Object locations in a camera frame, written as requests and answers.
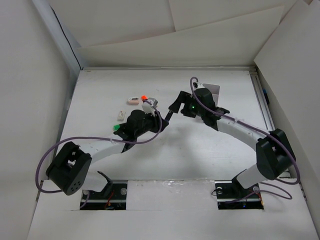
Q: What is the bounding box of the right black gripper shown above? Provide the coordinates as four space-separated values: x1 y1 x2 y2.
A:
168 90 205 118

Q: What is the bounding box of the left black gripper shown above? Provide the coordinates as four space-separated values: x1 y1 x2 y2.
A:
135 109 168 138

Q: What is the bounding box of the purple highlighter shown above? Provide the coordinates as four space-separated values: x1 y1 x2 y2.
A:
164 110 173 123

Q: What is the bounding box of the green highlighter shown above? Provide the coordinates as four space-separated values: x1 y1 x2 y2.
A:
112 124 120 132

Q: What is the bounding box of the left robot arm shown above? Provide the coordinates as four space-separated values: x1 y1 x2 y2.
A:
45 110 169 196

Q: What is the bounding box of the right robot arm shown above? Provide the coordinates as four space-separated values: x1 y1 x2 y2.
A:
168 88 297 201

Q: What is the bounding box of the pink white eraser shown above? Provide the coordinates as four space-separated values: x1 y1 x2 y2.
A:
127 97 140 105

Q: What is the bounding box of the white small eraser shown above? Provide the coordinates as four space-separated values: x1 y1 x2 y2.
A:
117 110 126 122

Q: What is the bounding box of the white divided paper container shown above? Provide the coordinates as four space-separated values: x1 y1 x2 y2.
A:
202 83 220 106

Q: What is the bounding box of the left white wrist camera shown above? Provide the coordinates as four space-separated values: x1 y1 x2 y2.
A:
142 97 158 116

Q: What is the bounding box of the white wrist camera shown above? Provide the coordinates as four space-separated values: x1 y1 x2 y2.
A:
142 97 158 116
192 81 205 90

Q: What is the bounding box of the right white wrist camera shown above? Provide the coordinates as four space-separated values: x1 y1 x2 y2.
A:
192 81 205 90

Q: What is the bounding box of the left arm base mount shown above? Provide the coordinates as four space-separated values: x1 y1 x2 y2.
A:
79 171 128 211

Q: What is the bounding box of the aluminium frame rail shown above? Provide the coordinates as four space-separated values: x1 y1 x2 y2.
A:
249 67 275 131

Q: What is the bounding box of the blue object on rail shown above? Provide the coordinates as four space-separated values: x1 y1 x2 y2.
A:
262 88 270 105

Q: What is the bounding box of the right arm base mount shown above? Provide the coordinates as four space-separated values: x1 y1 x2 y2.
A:
211 167 266 210

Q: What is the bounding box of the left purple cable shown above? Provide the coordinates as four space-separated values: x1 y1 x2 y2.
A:
34 99 166 210

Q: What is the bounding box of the purple cable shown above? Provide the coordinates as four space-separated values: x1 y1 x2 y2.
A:
189 76 301 204
34 99 166 210

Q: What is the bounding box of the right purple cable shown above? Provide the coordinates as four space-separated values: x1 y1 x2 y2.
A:
189 76 301 204

